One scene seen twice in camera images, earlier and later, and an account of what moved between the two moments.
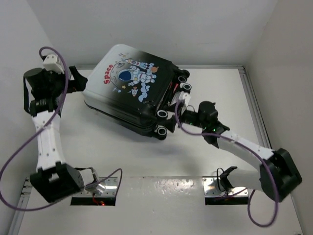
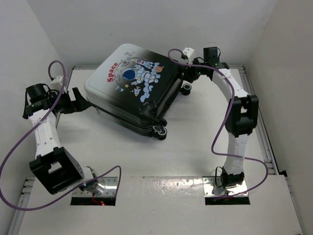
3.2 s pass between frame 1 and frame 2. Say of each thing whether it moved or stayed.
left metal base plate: stayed
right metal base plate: stayed
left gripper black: moved
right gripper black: moved
